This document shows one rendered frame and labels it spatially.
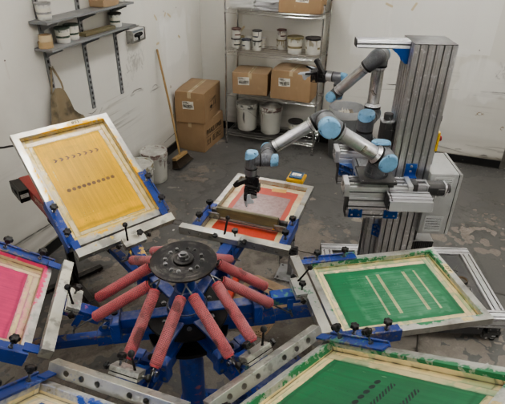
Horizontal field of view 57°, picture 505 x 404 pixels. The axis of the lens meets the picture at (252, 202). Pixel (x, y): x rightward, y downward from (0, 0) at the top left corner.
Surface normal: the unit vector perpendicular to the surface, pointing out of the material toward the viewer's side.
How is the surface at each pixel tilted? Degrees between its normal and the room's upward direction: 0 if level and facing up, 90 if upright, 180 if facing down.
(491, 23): 90
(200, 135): 90
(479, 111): 90
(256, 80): 90
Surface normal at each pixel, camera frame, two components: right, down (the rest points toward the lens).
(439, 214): -0.04, 0.51
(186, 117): -0.27, 0.51
